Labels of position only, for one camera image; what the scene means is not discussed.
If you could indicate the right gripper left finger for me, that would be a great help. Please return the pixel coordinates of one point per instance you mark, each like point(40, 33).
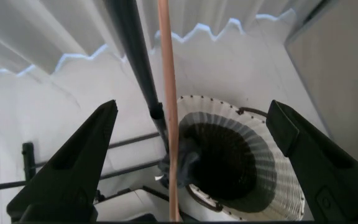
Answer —
point(67, 180)

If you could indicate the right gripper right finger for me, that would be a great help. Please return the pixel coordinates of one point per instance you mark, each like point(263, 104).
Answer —
point(331, 180)

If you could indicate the pink clothes hanger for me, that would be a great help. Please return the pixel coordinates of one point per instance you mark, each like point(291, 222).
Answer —
point(168, 93)

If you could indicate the white laundry basket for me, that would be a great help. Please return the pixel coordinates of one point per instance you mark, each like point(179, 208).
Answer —
point(284, 186)

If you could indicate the black clothes rack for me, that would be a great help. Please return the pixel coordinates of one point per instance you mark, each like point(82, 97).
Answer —
point(132, 46)

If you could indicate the dark grey garment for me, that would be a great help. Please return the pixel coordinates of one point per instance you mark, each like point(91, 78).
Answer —
point(188, 161)

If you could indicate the white curtain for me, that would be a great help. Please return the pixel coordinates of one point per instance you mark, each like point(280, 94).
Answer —
point(42, 31)

